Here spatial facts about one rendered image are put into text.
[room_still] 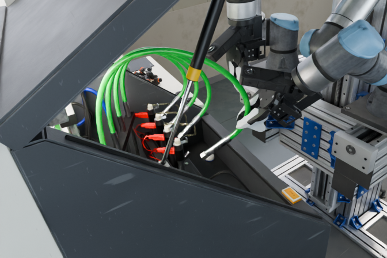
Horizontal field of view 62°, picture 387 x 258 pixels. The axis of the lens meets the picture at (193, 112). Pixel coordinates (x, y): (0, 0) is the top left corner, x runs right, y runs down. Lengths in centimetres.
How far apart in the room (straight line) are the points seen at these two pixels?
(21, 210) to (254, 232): 46
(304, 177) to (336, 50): 154
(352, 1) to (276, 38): 59
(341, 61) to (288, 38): 75
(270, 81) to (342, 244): 128
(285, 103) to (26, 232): 55
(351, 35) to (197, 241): 48
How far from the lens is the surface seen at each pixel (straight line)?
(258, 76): 72
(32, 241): 53
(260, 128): 81
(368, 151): 113
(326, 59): 69
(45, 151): 44
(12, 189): 46
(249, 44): 86
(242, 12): 83
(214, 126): 126
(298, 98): 76
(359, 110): 123
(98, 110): 80
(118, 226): 54
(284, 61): 145
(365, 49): 67
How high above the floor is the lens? 166
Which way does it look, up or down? 31 degrees down
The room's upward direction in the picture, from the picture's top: 7 degrees counter-clockwise
